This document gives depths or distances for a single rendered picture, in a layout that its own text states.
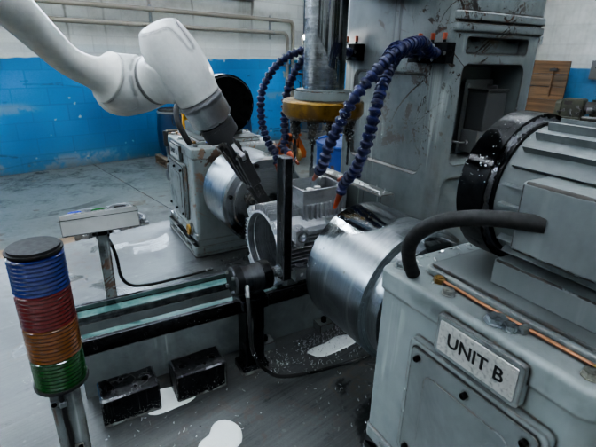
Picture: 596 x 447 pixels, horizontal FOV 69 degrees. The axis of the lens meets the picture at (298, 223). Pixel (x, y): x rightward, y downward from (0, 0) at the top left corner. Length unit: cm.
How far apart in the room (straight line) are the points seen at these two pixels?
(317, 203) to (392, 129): 27
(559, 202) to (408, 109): 65
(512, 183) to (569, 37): 555
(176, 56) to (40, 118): 547
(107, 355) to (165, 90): 52
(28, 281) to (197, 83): 49
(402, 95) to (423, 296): 62
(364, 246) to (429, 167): 35
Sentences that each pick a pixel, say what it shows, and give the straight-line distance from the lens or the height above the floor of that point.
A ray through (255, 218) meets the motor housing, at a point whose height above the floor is 106.
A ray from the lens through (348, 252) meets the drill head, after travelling 74.
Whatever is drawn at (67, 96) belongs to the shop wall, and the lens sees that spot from 636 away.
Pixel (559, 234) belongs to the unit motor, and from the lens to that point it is 47.
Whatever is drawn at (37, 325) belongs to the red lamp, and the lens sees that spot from 59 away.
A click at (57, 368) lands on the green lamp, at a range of 62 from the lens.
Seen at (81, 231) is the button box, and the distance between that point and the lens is 111.
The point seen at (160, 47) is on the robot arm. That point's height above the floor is 143.
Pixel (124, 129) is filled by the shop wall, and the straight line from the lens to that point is 661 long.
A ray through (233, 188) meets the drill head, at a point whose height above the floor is 109.
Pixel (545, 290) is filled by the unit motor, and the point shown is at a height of 119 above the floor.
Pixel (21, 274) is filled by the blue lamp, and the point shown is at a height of 120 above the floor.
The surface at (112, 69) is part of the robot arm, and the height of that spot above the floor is 139.
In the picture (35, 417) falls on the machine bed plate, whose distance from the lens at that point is 99.
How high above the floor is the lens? 142
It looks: 21 degrees down
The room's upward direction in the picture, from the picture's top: 1 degrees clockwise
